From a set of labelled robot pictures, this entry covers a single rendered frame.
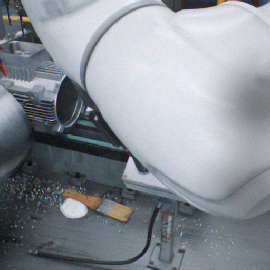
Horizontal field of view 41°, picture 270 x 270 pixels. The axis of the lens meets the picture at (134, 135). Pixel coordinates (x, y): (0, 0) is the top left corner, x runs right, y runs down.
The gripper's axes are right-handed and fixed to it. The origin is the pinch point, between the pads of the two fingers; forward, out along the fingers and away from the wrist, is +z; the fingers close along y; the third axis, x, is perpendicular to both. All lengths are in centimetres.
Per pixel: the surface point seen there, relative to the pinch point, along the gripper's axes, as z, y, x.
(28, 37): 19, 51, -38
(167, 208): 13.7, -4.8, 4.3
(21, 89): 14.6, 40.9, -17.0
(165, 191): 5.7, -5.0, 3.4
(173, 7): 216, 81, -264
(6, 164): 6.9, 28.9, 5.6
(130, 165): 4.7, 2.6, 0.5
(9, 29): 277, 321, -259
